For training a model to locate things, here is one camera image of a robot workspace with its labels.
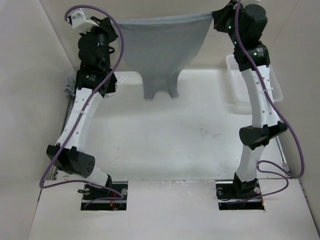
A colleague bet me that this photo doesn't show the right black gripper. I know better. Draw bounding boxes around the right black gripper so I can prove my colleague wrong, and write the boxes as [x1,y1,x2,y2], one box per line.
[213,0,247,47]

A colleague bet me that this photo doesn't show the grey tank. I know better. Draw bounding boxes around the grey tank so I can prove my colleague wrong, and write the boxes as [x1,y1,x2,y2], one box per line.
[64,76,76,97]
[118,12,213,100]

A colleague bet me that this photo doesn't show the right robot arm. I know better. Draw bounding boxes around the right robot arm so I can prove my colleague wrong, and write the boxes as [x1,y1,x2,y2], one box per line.
[212,0,288,201]

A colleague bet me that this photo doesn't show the folded grey tank top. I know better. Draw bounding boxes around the folded grey tank top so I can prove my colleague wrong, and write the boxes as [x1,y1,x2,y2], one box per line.
[64,76,76,97]

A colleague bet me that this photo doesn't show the white plastic basket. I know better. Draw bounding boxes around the white plastic basket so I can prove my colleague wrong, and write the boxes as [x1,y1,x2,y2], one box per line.
[225,54,284,109]

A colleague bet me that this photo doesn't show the folded white tank top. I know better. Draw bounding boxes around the folded white tank top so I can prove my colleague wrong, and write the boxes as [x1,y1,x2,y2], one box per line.
[104,76,127,98]

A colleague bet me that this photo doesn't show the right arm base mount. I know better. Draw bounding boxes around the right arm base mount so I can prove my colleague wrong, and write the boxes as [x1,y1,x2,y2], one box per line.
[215,179,265,211]

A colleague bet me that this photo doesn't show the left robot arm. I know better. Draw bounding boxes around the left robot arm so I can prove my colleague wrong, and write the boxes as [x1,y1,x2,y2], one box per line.
[46,16,118,200]

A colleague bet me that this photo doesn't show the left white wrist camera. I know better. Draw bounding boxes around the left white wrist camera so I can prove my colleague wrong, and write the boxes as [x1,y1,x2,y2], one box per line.
[67,8,99,34]

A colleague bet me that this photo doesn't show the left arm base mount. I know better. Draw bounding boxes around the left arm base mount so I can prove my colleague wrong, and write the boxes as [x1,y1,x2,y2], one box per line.
[77,181,129,211]

